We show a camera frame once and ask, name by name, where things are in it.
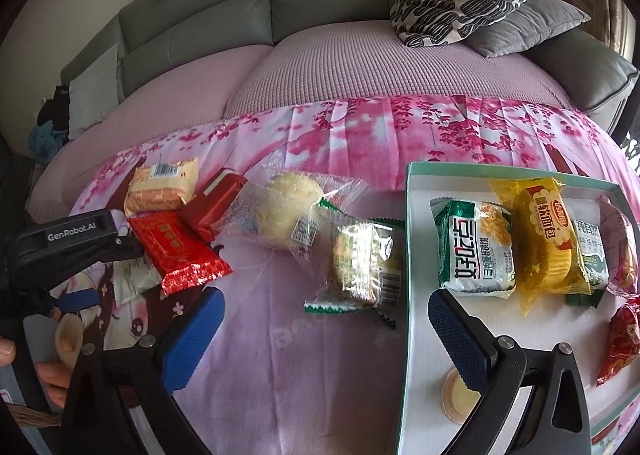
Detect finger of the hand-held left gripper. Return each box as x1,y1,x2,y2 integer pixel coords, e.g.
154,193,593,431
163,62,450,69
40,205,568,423
54,236,144,292
51,288,101,319

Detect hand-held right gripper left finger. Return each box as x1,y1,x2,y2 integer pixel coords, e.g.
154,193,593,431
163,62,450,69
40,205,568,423
60,286,226,455

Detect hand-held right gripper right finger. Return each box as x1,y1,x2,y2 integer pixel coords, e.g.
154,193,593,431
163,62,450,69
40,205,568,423
428,288,606,455

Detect teal cardboard tray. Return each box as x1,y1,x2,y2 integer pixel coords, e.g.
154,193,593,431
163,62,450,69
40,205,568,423
397,161,640,455

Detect pale jelly cup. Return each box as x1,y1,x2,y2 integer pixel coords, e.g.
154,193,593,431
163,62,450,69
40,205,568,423
442,367,483,423
54,315,83,353

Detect glossy red foil packet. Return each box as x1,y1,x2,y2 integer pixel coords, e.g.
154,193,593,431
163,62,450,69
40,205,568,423
127,212,235,297

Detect beige biscuit packet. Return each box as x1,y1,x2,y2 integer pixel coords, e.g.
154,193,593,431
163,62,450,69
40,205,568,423
123,156,200,216

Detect green white walnut cake packet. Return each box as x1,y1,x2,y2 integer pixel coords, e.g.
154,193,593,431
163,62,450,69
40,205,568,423
430,198,517,299

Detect dark red snack packet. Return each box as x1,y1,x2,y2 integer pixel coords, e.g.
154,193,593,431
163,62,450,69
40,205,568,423
181,168,249,243

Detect clear green-edged cake packet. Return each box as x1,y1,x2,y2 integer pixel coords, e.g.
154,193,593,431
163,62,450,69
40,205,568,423
304,200,406,331

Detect yellow bread packet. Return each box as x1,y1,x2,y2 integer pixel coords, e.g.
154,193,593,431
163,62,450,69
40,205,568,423
489,176,593,318

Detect green white biscuit packet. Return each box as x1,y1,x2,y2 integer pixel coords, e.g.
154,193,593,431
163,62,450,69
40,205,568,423
565,220,612,308

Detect clear bun packet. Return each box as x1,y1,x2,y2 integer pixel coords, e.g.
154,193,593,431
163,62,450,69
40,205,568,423
217,168,368,266

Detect red gold-patterned snack packet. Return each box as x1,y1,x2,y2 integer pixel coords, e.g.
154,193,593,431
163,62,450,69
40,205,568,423
596,297,640,387

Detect pink snack packet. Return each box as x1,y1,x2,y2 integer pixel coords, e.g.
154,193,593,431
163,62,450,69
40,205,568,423
597,195,640,296

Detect person's left hand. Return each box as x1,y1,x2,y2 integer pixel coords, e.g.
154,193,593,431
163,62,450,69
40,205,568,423
0,335,71,411

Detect pale white snack packet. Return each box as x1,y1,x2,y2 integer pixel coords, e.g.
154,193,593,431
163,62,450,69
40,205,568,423
112,265,163,308

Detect pink floral printed blanket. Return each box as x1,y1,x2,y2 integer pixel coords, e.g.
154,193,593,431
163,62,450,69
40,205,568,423
27,94,640,455

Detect dark clothes pile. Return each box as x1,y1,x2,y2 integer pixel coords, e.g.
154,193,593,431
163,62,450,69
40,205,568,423
27,85,71,163

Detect white cushion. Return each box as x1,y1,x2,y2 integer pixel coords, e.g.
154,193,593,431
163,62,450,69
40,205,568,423
67,42,121,140

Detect pink sofa cover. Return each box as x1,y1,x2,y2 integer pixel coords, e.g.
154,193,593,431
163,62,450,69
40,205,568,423
25,18,576,216

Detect grey pillow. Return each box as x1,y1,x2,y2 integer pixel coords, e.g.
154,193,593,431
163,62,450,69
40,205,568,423
467,0,592,58

